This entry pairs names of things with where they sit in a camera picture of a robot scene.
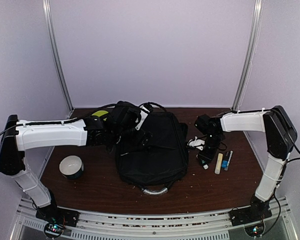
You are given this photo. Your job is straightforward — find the left round circuit board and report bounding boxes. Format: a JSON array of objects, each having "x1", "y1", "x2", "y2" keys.
[{"x1": 43, "y1": 223, "x2": 65, "y2": 239}]

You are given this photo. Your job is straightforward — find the right round circuit board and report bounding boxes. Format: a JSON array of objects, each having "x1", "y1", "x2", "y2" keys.
[{"x1": 244, "y1": 221, "x2": 266, "y2": 238}]

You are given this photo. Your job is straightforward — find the green plastic bowl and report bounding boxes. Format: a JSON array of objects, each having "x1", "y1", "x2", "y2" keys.
[{"x1": 92, "y1": 110, "x2": 109, "y2": 117}]

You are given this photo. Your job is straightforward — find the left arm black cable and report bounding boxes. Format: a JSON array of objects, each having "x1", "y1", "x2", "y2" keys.
[{"x1": 0, "y1": 101, "x2": 166, "y2": 173}]

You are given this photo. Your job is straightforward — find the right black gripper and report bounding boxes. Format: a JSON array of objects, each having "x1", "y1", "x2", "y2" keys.
[{"x1": 197, "y1": 132, "x2": 224, "y2": 166}]

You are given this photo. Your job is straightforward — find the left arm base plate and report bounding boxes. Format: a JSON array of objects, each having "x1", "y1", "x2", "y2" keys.
[{"x1": 35, "y1": 206, "x2": 80, "y2": 227}]

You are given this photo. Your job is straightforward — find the aluminium frame post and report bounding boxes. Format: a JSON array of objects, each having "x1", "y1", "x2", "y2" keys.
[
  {"x1": 231, "y1": 0, "x2": 264, "y2": 111},
  {"x1": 42, "y1": 0, "x2": 74, "y2": 112}
]

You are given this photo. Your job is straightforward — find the round circuit board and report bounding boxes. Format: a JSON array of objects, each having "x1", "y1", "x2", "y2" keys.
[
  {"x1": 43, "y1": 223, "x2": 65, "y2": 239},
  {"x1": 244, "y1": 221, "x2": 266, "y2": 238}
]

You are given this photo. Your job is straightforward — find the black student backpack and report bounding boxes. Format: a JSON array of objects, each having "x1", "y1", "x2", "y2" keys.
[{"x1": 115, "y1": 112, "x2": 189, "y2": 196}]

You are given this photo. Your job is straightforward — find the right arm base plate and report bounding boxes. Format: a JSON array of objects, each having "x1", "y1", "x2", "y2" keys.
[{"x1": 229, "y1": 206, "x2": 272, "y2": 227}]

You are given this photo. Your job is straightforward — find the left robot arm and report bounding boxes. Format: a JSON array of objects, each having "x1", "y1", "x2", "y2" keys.
[{"x1": 0, "y1": 101, "x2": 153, "y2": 222}]

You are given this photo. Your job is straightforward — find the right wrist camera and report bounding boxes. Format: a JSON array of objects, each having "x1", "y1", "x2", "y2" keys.
[{"x1": 187, "y1": 136, "x2": 205, "y2": 151}]

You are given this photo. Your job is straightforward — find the white green glue stick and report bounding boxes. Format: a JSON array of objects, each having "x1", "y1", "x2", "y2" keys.
[{"x1": 202, "y1": 162, "x2": 209, "y2": 170}]

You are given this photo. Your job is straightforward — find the blue black marker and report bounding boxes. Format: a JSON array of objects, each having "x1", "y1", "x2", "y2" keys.
[{"x1": 221, "y1": 151, "x2": 230, "y2": 169}]

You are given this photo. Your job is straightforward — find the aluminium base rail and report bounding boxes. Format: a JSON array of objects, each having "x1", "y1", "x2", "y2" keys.
[{"x1": 8, "y1": 196, "x2": 300, "y2": 240}]

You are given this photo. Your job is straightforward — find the black white pen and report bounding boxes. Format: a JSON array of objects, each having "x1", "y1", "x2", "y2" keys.
[{"x1": 224, "y1": 150, "x2": 233, "y2": 171}]

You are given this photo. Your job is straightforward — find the left aluminium frame post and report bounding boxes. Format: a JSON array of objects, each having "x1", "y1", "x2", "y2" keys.
[{"x1": 42, "y1": 0, "x2": 74, "y2": 112}]

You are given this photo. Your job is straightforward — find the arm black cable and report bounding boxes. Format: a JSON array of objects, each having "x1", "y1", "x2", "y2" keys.
[
  {"x1": 261, "y1": 134, "x2": 300, "y2": 226},
  {"x1": 0, "y1": 101, "x2": 166, "y2": 173}
]

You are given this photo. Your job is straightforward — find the right aluminium frame post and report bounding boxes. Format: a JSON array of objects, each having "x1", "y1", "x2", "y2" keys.
[{"x1": 231, "y1": 0, "x2": 264, "y2": 111}]

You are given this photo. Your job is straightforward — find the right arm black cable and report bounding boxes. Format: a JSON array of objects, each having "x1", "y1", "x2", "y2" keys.
[{"x1": 261, "y1": 134, "x2": 300, "y2": 226}]

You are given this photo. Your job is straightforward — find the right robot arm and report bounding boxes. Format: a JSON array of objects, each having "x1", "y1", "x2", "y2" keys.
[{"x1": 188, "y1": 105, "x2": 298, "y2": 221}]

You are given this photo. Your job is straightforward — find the cream yellow highlighter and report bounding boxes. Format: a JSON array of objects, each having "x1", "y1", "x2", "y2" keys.
[{"x1": 214, "y1": 153, "x2": 223, "y2": 175}]

